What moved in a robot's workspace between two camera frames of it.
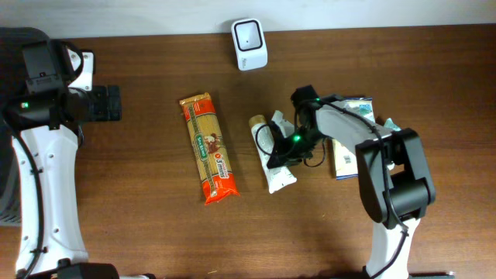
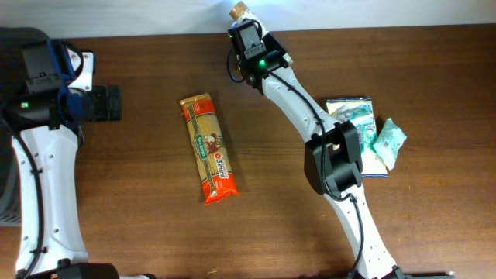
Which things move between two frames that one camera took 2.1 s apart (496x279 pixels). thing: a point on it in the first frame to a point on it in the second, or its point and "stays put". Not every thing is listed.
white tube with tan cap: [278, 177] to [240, 12]
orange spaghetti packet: [211, 156] stays put
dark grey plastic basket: [12, 41] stays put
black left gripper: [103, 111] stays put
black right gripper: [285, 155] to [270, 43]
